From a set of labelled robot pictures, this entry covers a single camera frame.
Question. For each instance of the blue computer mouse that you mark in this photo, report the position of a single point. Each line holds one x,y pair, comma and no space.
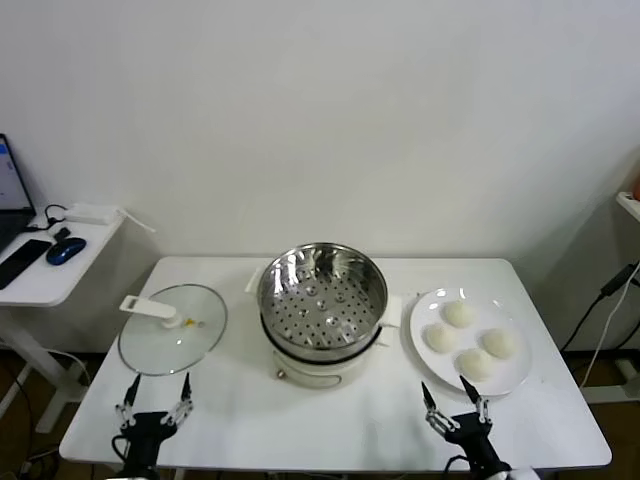
65,251

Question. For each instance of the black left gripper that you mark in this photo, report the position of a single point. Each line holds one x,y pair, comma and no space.
145,435

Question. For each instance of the small black dongle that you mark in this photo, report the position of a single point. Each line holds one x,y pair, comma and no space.
61,233

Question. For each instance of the white shelf board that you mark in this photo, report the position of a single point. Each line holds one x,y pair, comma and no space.
629,204

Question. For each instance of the white table foot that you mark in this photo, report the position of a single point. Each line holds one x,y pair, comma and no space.
612,387

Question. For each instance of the black smartphone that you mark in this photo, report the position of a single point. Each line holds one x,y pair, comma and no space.
20,261

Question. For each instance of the large white plate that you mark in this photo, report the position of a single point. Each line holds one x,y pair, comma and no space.
502,312

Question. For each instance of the perforated steel steamer basket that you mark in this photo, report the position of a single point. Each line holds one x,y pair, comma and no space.
325,310

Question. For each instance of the white electric cooker base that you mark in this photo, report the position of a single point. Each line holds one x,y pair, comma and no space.
310,375

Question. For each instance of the black laptop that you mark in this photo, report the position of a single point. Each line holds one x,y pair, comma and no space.
10,220

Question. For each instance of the white steamed baozi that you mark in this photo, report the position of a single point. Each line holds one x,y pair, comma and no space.
498,343
440,339
477,364
459,315

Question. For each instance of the white rectangular power box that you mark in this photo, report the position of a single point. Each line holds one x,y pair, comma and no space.
90,213

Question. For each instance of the white side table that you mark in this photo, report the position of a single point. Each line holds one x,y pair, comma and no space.
60,282

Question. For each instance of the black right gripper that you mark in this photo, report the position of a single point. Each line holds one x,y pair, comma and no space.
472,435

